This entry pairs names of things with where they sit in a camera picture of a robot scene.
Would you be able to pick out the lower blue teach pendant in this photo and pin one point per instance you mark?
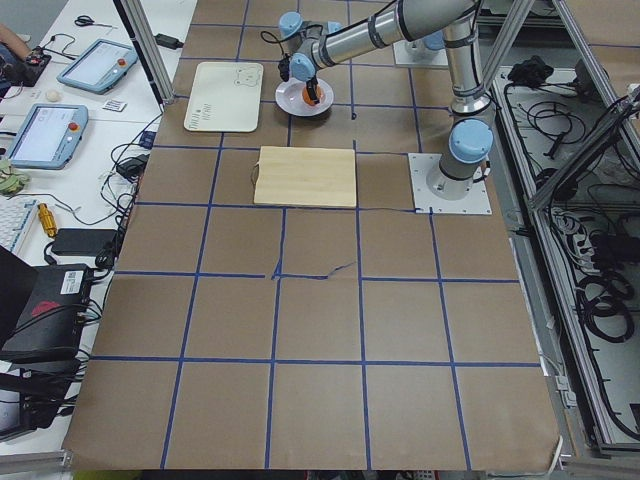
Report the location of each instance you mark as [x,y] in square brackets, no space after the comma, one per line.
[48,137]

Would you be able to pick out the white keyboard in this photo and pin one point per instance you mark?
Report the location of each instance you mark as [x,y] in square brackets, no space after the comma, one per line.
[17,216]

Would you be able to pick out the upper blue teach pendant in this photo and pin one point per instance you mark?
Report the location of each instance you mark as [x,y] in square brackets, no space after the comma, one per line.
[100,67]

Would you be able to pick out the black electronics box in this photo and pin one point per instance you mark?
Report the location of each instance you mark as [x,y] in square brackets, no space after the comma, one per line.
[41,310]

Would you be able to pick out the small printed card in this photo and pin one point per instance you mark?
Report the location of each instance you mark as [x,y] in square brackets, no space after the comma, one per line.
[114,105]

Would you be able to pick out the orange fruit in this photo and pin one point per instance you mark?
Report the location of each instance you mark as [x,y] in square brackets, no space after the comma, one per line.
[313,98]

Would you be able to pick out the black scissors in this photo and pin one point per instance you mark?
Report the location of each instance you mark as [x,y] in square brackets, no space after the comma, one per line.
[84,21]

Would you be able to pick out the cream bear tray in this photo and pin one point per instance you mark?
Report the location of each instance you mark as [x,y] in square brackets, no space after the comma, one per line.
[225,97]

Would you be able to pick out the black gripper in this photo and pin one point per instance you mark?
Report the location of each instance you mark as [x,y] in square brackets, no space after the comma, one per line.
[312,88]

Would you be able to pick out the black power adapter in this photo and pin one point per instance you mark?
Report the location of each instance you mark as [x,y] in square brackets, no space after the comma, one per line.
[167,41]

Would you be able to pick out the black flat power brick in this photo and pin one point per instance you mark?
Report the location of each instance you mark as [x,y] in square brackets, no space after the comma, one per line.
[82,242]

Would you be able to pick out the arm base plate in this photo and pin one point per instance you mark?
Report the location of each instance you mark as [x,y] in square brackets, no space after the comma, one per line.
[434,193]
[403,59]

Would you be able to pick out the blue teach pendant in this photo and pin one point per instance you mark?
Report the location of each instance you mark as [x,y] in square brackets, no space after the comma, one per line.
[48,137]
[100,67]

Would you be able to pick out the white round plate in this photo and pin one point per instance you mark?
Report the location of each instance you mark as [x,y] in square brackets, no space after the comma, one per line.
[289,97]

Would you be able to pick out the aluminium frame post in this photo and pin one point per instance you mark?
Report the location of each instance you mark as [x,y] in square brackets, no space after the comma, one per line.
[134,19]

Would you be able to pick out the wooden cutting board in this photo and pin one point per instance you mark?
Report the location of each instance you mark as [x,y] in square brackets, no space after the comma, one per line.
[313,177]

